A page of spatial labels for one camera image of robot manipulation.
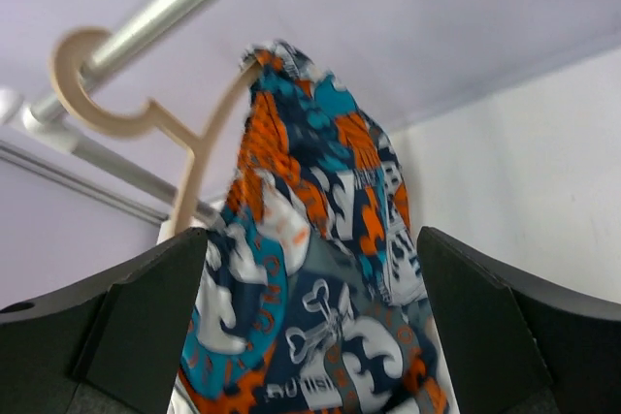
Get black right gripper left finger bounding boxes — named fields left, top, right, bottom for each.
left=1, top=228, right=207, bottom=413

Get wooden clothes hanger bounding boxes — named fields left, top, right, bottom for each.
left=49, top=27, right=262, bottom=235

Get colourful patterned shorts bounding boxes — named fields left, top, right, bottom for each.
left=168, top=40, right=449, bottom=413

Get silver white clothes rack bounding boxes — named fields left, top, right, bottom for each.
left=1, top=0, right=212, bottom=227

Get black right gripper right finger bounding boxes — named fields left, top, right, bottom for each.
left=417, top=227, right=620, bottom=414

